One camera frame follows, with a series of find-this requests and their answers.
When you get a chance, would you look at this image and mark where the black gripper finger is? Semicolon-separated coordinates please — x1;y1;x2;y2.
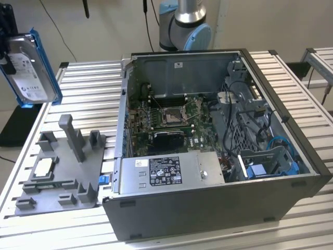
0;39;15;76

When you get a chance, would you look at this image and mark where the hard disk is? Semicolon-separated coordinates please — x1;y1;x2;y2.
0;27;63;109

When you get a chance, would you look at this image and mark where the grey disk bay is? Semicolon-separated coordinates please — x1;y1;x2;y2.
234;145;310;181

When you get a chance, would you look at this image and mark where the black stand with base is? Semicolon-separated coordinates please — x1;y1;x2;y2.
0;104;42;147

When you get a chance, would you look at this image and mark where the silver CPU chip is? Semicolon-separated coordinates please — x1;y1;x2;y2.
33;159;55;179

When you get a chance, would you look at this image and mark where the grey parts rack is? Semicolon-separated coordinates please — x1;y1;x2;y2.
14;114;107;217

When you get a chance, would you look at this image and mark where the CPU socket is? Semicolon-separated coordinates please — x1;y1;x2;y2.
161;105;189;126

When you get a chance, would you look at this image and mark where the black graphics card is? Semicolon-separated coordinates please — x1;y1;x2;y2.
152;131;185;149

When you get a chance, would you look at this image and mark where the silver power supply unit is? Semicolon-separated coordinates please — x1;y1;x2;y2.
118;152;225;195

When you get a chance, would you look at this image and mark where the green motherboard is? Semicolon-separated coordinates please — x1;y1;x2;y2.
127;96;222;158

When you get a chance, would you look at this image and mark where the open black PC case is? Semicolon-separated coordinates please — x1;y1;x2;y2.
103;48;333;242

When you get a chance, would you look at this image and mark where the grey metal drive cage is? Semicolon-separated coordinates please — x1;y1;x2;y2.
217;61;262;152

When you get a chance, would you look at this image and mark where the blue carrier in bay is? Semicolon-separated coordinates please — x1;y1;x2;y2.
247;166;266;179

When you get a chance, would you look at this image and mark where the black box behind table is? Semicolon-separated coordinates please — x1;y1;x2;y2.
287;62;312;80

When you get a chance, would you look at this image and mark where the metal slat side table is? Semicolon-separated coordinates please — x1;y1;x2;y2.
301;48;333;86

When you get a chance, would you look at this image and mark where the thin black wall cable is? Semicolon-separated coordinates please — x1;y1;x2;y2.
41;0;74;63

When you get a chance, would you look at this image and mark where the black hanging cable with plug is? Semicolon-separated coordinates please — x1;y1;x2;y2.
142;0;155;52

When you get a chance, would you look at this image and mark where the black wire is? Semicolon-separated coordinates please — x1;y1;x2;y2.
223;80;253;157

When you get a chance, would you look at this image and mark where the blue wire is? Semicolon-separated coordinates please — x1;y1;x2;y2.
267;135;295;169

